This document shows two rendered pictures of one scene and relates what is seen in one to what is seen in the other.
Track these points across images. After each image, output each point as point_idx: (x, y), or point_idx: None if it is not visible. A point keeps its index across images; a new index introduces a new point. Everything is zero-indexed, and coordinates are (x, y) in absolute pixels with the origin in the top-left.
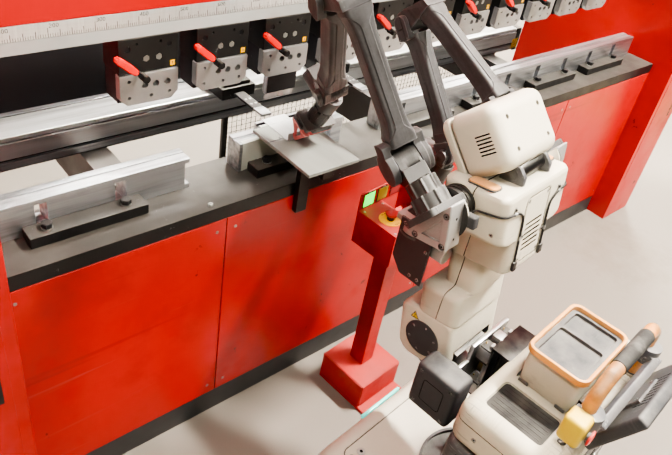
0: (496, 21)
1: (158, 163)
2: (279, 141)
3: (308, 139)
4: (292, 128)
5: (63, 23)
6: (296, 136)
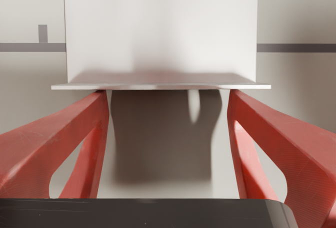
0: None
1: None
2: (17, 68)
3: (200, 128)
4: None
5: None
6: (82, 143)
